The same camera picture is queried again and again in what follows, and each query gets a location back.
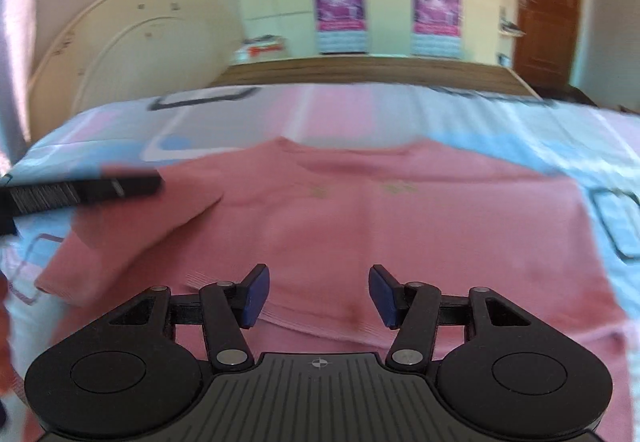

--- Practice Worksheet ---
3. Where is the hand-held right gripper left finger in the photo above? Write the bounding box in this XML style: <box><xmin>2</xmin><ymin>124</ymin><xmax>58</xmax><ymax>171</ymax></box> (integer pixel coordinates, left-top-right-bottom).
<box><xmin>107</xmin><ymin>263</ymin><xmax>271</xmax><ymax>372</ymax></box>

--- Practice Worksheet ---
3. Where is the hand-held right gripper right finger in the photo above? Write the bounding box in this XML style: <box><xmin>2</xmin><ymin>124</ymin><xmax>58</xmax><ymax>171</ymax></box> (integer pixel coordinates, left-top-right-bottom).
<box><xmin>368</xmin><ymin>265</ymin><xmax>533</xmax><ymax>369</ymax></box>

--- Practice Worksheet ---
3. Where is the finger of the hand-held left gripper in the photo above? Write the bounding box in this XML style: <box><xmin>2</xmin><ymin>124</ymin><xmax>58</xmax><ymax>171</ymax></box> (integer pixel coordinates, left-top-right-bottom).
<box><xmin>75</xmin><ymin>173</ymin><xmax>166</xmax><ymax>209</ymax></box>

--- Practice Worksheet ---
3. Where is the pink knit shirt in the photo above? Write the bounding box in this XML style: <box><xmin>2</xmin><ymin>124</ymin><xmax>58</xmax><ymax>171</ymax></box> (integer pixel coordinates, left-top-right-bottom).
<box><xmin>10</xmin><ymin>136</ymin><xmax>636</xmax><ymax>442</ymax></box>

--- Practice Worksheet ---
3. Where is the person's left forearm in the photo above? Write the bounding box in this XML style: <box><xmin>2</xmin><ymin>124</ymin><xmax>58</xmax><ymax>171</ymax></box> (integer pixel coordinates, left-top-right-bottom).
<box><xmin>0</xmin><ymin>267</ymin><xmax>15</xmax><ymax>405</ymax></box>

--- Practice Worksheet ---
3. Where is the cream round wooden panel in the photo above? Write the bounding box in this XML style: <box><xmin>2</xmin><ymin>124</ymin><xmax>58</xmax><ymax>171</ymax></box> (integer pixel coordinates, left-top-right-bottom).
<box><xmin>27</xmin><ymin>0</ymin><xmax>241</xmax><ymax>143</ymax></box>

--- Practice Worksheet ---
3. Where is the pale curtain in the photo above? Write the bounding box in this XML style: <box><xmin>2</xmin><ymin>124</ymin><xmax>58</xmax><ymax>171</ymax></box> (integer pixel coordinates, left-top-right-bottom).
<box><xmin>0</xmin><ymin>0</ymin><xmax>42</xmax><ymax>168</ymax></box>

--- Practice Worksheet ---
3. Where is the pastel printed bedsheet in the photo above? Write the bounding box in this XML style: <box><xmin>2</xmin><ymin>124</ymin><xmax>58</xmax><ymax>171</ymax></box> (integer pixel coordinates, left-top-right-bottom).
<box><xmin>0</xmin><ymin>82</ymin><xmax>640</xmax><ymax>442</ymax></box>

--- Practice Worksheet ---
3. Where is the orange and white box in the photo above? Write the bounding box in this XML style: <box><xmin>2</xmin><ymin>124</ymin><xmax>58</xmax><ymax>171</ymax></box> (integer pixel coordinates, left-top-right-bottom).
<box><xmin>232</xmin><ymin>36</ymin><xmax>287</xmax><ymax>61</ymax></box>

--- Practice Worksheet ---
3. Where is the wooden bed frame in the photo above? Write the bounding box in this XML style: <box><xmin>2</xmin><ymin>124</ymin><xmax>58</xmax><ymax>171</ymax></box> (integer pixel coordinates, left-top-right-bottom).
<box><xmin>215</xmin><ymin>53</ymin><xmax>543</xmax><ymax>98</ymax></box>

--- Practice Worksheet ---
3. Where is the pink wall poster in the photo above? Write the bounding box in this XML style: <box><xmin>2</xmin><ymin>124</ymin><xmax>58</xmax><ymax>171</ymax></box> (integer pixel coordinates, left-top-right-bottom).
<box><xmin>411</xmin><ymin>0</ymin><xmax>464</xmax><ymax>58</ymax></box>
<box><xmin>312</xmin><ymin>0</ymin><xmax>369</xmax><ymax>56</ymax></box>

